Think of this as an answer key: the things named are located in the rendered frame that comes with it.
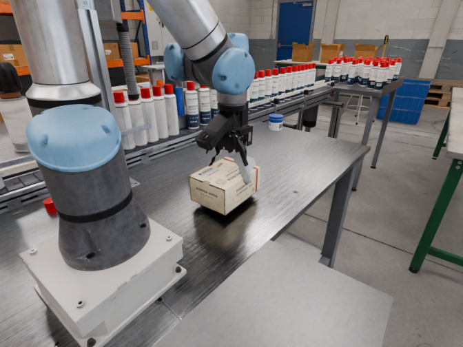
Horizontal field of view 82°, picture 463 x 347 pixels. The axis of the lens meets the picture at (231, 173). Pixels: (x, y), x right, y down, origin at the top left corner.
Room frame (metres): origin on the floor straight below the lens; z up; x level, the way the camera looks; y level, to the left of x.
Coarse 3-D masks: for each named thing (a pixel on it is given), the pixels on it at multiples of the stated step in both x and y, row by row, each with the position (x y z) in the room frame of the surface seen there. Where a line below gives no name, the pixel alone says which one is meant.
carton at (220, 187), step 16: (224, 160) 0.72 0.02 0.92; (192, 176) 0.62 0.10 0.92; (208, 176) 0.62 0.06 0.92; (224, 176) 0.62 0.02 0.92; (240, 176) 0.62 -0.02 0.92; (256, 176) 0.66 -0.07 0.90; (192, 192) 0.62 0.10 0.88; (208, 192) 0.58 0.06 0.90; (224, 192) 0.55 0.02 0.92; (240, 192) 0.60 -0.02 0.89; (224, 208) 0.55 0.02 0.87
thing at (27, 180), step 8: (184, 128) 1.18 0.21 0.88; (200, 128) 1.18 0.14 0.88; (176, 136) 1.06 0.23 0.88; (152, 144) 0.97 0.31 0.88; (128, 152) 0.89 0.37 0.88; (24, 176) 0.70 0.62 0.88; (32, 176) 0.70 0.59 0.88; (40, 176) 0.70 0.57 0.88; (8, 184) 0.66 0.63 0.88; (16, 184) 0.66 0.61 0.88; (24, 184) 0.66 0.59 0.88; (32, 184) 0.66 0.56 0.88; (0, 192) 0.61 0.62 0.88; (8, 192) 0.62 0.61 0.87
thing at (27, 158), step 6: (144, 126) 0.94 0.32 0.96; (150, 126) 0.96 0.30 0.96; (126, 132) 0.89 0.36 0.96; (132, 132) 0.91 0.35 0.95; (24, 156) 0.66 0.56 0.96; (30, 156) 0.67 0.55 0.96; (0, 162) 0.62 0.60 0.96; (6, 162) 0.63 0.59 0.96; (12, 162) 0.64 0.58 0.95; (18, 162) 0.65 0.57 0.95; (0, 168) 0.62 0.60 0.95
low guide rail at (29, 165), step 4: (24, 164) 0.72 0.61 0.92; (28, 164) 0.72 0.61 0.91; (32, 164) 0.73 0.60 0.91; (36, 164) 0.74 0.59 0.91; (8, 168) 0.69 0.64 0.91; (12, 168) 0.69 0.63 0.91; (16, 168) 0.70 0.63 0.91; (20, 168) 0.71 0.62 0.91; (24, 168) 0.71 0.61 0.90; (28, 168) 0.72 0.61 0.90; (32, 168) 0.73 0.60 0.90; (0, 172) 0.67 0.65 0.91; (4, 172) 0.68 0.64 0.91; (8, 172) 0.68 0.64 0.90; (12, 172) 0.69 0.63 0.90; (16, 172) 0.70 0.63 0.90; (4, 176) 0.67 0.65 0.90
